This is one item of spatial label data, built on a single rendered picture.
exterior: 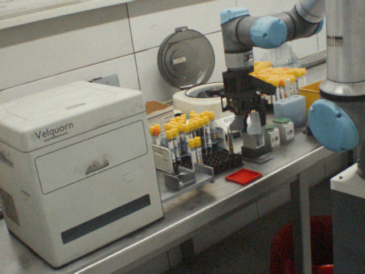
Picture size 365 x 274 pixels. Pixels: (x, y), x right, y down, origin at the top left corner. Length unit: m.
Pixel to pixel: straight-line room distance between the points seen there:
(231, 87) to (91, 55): 0.58
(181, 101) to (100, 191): 0.71
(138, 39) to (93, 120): 0.85
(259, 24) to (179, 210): 0.47
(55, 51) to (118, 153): 0.69
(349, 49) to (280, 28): 0.26
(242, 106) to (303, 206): 0.37
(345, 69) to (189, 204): 0.48
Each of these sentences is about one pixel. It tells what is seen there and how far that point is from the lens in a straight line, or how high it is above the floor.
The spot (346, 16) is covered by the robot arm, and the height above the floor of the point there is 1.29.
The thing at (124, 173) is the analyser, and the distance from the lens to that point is 1.10.
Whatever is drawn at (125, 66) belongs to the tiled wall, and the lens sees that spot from 1.83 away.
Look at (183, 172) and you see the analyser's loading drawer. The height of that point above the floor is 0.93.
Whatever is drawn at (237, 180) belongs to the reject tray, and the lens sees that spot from 1.32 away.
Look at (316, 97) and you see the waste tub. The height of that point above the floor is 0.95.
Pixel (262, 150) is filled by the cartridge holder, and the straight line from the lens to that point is 1.44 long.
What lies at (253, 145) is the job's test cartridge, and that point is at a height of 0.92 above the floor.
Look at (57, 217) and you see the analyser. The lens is 1.05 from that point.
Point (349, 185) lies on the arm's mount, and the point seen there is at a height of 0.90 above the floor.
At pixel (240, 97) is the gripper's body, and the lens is 1.34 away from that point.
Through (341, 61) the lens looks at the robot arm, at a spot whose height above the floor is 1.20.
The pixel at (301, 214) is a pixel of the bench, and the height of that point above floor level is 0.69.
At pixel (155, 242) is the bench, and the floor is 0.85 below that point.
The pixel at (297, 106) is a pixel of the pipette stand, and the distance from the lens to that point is 1.63.
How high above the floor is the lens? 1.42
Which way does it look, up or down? 19 degrees down
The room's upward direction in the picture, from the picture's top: 8 degrees counter-clockwise
